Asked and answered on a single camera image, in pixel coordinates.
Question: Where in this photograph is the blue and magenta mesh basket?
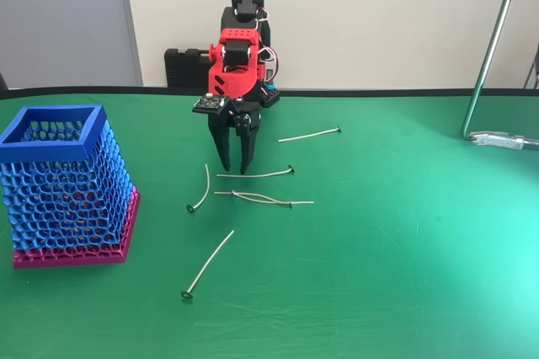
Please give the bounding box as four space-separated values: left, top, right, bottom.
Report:
0 104 142 271

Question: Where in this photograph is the black plastic tool case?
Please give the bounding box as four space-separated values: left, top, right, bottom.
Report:
163 47 216 91

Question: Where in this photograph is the green cloth with black rim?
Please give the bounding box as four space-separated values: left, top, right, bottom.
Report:
0 87 539 359

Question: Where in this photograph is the chrome metal stand tube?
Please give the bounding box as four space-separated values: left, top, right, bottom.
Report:
460 0 539 146

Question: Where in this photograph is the black gripper camera mount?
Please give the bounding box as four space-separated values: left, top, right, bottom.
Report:
191 92 231 117

